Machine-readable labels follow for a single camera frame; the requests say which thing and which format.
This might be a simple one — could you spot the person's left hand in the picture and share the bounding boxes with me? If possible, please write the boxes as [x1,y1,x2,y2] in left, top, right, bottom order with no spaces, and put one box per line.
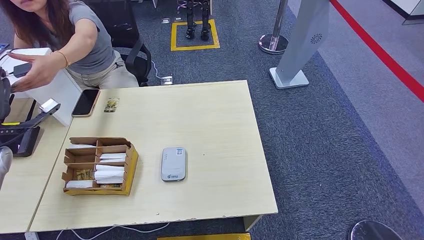
[6,51,64,94]

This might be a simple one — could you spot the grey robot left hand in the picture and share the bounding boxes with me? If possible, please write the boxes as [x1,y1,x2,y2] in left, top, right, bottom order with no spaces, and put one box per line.
[0,67,12,121]

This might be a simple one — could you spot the patterned ID card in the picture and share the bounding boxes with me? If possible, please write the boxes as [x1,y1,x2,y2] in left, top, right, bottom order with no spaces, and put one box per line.
[103,96,120,114]

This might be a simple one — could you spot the person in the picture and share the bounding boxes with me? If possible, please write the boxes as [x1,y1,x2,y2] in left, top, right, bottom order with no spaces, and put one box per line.
[0,0,140,94]

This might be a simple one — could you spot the patterned card stack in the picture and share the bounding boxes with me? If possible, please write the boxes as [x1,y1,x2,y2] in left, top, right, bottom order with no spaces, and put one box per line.
[76,169,96,181]

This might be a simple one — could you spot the cardboard card organizer box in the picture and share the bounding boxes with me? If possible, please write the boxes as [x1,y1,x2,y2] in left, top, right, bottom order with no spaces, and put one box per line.
[61,136,140,197]

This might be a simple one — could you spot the grey card reader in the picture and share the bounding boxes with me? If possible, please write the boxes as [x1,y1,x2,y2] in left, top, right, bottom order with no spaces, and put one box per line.
[160,147,188,182]

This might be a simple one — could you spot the black adapter box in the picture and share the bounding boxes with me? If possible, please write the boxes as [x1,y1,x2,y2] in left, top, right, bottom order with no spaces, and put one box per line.
[12,62,34,79]

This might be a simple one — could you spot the white box stand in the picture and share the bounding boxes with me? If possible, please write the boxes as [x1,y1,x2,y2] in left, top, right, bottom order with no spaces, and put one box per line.
[0,47,83,127]

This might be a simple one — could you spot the black router with antennas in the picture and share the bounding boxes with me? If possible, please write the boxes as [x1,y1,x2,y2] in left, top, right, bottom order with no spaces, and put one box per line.
[0,99,41,158]

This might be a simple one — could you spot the black smartphone, tan case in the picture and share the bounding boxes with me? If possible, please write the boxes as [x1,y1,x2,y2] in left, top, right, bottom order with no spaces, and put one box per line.
[71,88,101,118]

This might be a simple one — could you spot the black office chair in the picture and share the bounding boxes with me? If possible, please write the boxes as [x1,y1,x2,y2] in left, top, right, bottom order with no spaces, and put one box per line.
[87,0,153,88]

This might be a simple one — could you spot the yellow floor tape square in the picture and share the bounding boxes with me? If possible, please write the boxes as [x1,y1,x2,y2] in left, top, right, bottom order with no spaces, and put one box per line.
[170,19,221,52]

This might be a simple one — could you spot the black humanoid robot legs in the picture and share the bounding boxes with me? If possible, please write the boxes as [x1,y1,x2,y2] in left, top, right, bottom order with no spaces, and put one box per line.
[184,0,213,42]

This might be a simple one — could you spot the yellow floor mat edge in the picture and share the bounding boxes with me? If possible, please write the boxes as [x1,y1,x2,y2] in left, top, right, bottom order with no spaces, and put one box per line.
[157,233,252,240]

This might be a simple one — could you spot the grey kiosk stand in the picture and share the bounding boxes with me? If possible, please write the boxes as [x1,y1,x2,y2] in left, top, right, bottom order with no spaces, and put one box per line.
[268,0,331,90]

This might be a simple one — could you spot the desk leg panel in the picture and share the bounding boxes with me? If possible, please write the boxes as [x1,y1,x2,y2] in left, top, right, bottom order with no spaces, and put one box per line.
[243,215,264,233]

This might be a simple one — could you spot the round chrome base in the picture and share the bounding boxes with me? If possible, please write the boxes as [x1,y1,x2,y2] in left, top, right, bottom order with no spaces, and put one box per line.
[348,220,403,240]

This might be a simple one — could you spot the thin gold bracelet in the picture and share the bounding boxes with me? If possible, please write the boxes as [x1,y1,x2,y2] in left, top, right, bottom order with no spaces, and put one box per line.
[52,50,71,69]

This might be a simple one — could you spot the white floor cable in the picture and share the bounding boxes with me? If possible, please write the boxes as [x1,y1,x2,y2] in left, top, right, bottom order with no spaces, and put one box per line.
[151,60,165,80]

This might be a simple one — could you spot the white cable under desk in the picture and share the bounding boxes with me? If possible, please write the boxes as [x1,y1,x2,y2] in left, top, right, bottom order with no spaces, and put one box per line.
[54,221,171,240]

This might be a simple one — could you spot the chrome stanchion post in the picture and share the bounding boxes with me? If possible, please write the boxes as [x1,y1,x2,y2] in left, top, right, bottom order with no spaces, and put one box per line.
[257,0,290,55]

